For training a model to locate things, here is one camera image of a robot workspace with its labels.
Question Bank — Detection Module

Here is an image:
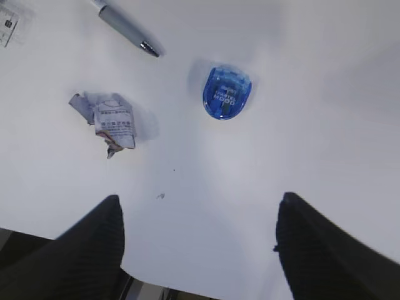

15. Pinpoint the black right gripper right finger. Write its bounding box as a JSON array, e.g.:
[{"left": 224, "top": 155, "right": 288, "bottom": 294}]
[{"left": 274, "top": 192, "right": 399, "bottom": 299}]

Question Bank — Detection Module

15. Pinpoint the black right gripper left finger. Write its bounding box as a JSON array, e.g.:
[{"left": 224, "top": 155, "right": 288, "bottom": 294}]
[{"left": 1, "top": 195, "right": 124, "bottom": 299}]

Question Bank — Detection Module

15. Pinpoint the colourful paper piece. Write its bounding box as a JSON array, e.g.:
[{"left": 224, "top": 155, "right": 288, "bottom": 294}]
[{"left": 69, "top": 92, "right": 136, "bottom": 159}]

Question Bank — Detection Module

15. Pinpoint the blue pencil sharpener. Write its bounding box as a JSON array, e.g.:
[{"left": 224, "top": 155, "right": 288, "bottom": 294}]
[{"left": 202, "top": 65, "right": 253, "bottom": 120}]

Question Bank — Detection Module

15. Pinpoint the clear grey right pen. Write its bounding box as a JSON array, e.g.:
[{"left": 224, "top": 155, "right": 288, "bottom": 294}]
[{"left": 91, "top": 0, "right": 160, "bottom": 58}]

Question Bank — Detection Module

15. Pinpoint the transparent plastic ruler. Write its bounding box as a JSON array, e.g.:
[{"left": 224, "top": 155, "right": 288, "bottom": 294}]
[{"left": 1, "top": 1, "right": 35, "bottom": 48}]

